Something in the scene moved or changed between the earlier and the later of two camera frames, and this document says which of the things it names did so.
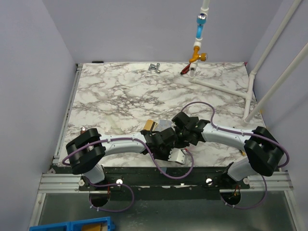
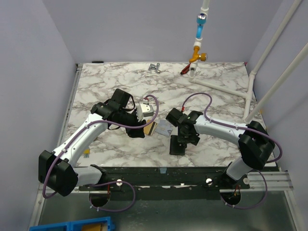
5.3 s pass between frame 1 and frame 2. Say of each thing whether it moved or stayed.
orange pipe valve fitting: stayed
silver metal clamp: stayed
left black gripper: moved
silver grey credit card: stayed
